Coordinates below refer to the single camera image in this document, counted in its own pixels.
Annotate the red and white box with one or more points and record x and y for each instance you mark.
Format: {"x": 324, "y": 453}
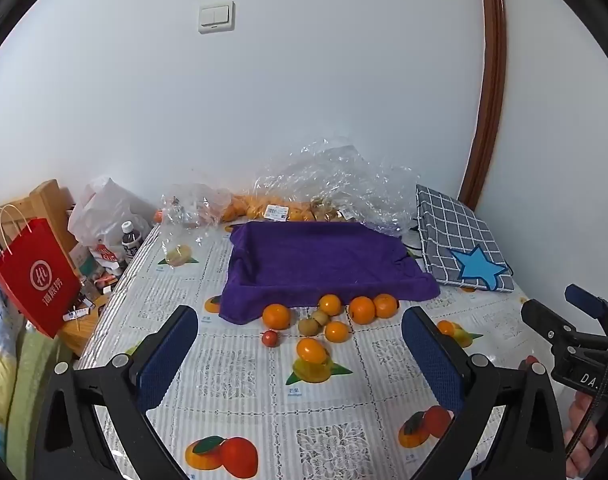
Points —
{"x": 106, "y": 257}

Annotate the black-capped bottle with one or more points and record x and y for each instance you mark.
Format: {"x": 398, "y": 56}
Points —
{"x": 131, "y": 245}

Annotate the fruit-print tablecloth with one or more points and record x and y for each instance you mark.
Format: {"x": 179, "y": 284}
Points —
{"x": 264, "y": 410}

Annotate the person's right hand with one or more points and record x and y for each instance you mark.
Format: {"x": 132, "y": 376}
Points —
{"x": 579, "y": 435}

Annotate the small red fruit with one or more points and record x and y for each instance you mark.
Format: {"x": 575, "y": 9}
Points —
{"x": 270, "y": 338}

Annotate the kiwi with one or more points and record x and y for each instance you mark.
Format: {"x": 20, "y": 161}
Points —
{"x": 308, "y": 328}

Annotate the purple towel-lined tray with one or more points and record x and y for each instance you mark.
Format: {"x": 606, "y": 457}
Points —
{"x": 324, "y": 260}

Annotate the small clear plastic bag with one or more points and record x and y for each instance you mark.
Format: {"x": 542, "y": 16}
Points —
{"x": 188, "y": 210}

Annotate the large clear plastic bag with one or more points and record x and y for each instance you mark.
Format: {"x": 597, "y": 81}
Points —
{"x": 344, "y": 180}

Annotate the greenish orange pair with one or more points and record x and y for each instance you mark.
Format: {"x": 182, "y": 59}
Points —
{"x": 322, "y": 316}

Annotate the wooden bedside stand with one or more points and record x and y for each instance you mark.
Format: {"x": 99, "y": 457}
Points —
{"x": 51, "y": 200}

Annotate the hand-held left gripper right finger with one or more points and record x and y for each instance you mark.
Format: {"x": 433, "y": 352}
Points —
{"x": 431, "y": 360}

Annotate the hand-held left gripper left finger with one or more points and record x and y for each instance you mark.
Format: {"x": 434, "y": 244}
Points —
{"x": 166, "y": 360}

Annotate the green cloth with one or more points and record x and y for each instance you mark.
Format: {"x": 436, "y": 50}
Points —
{"x": 31, "y": 390}

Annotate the grey checked cushion blue star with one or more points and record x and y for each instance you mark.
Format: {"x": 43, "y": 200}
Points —
{"x": 454, "y": 230}

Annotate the white light switch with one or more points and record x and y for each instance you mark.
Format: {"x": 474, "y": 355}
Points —
{"x": 216, "y": 16}

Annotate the pile of bagged oranges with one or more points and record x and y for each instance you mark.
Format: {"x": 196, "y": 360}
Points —
{"x": 249, "y": 207}

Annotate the brown wooden door frame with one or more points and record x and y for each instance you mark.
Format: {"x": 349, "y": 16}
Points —
{"x": 491, "y": 85}

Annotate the red paper bag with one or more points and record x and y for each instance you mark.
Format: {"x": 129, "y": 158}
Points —
{"x": 38, "y": 280}

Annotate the white plastic bag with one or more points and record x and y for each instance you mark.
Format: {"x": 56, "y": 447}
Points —
{"x": 103, "y": 210}

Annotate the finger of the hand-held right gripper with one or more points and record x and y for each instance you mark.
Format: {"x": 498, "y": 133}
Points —
{"x": 549, "y": 327}
{"x": 586, "y": 300}

